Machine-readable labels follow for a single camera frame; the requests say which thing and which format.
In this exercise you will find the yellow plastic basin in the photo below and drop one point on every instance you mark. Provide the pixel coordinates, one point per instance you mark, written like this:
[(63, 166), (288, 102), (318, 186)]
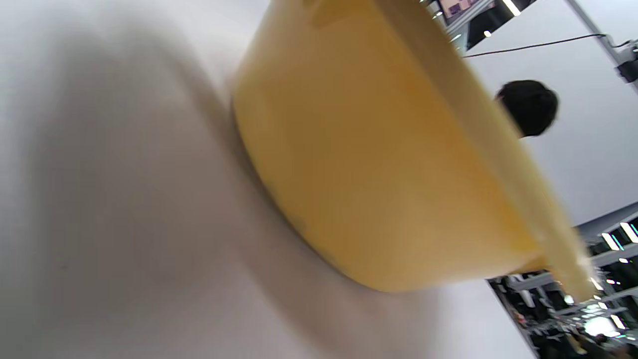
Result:
[(379, 149)]

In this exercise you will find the grey metal frame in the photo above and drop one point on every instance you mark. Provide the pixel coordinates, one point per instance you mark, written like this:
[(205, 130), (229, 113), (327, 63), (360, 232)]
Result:
[(593, 30)]

